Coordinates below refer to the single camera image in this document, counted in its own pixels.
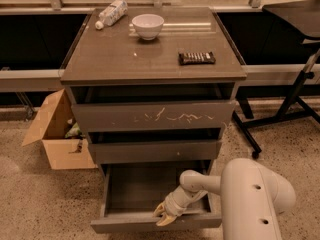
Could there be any grey middle drawer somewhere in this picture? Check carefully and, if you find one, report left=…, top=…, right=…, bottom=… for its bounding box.
left=89, top=140, right=222, bottom=164

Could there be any dark chocolate bar wrapper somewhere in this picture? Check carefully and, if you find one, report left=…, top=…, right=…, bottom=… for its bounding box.
left=178, top=52, right=216, bottom=65

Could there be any grey drawer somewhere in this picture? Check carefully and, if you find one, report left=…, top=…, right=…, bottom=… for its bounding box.
left=91, top=160, right=221, bottom=234
left=89, top=140, right=222, bottom=164
left=72, top=101, right=235, bottom=132

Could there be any open cardboard box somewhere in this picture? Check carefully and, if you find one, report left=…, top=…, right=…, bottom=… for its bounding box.
left=22, top=89, right=96, bottom=170

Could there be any green trash in box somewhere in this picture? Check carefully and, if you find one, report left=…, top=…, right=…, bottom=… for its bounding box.
left=65, top=119, right=82, bottom=138

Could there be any grey top drawer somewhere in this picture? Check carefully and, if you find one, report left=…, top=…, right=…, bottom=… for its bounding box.
left=72, top=101, right=235, bottom=132

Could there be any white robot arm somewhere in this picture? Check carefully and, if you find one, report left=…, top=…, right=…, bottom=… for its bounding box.
left=154, top=158, right=296, bottom=240

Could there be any clear plastic water bottle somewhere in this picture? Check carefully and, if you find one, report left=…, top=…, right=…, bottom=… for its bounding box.
left=95, top=0, right=128, bottom=30

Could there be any white ceramic bowl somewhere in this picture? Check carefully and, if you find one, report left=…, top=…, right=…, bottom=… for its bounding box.
left=132, top=14, right=164, bottom=40

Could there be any black rolling stand table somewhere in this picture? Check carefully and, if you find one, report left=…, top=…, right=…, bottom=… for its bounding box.
left=232, top=0, right=320, bottom=159

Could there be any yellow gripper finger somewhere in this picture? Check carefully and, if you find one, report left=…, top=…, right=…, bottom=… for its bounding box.
left=156, top=214, right=177, bottom=227
left=153, top=202, right=165, bottom=217

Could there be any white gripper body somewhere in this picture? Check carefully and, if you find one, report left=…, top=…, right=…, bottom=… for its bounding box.
left=162, top=186, right=200, bottom=217

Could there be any grey bottom drawer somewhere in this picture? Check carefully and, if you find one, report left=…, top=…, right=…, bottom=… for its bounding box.
left=91, top=160, right=221, bottom=234

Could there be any dark grey drawer cabinet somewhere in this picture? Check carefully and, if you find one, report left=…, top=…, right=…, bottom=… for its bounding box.
left=60, top=6, right=248, bottom=234

